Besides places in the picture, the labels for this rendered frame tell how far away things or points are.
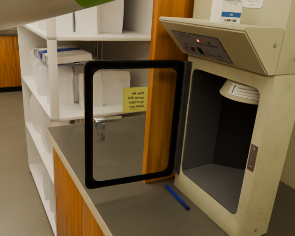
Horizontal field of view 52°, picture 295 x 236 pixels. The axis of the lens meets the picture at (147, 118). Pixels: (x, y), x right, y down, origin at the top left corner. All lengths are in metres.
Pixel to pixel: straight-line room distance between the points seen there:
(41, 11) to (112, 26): 1.81
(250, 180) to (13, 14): 0.72
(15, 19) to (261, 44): 0.55
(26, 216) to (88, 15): 1.54
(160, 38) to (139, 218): 0.55
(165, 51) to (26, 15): 0.81
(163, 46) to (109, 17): 1.04
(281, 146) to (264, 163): 0.06
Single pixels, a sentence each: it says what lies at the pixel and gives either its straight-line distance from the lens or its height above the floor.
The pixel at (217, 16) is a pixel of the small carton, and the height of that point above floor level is 1.52.
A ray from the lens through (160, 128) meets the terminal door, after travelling 0.96.
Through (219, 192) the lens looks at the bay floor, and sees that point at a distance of 0.98.
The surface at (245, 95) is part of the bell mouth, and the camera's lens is 0.83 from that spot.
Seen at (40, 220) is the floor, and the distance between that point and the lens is 2.49.
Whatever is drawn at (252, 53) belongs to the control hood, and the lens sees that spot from 0.67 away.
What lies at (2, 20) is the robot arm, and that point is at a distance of 0.18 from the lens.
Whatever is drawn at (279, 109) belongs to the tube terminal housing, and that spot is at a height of 1.33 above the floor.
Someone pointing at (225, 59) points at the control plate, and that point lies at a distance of 0.77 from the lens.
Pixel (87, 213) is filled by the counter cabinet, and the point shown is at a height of 0.79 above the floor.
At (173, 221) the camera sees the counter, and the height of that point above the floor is 0.94.
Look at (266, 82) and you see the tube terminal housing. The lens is 0.74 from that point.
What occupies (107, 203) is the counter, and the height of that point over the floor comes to 0.94.
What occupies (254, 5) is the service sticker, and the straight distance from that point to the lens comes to 0.77.
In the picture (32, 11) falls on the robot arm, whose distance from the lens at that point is 0.17.
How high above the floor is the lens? 1.54
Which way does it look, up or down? 20 degrees down
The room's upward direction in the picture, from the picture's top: 4 degrees clockwise
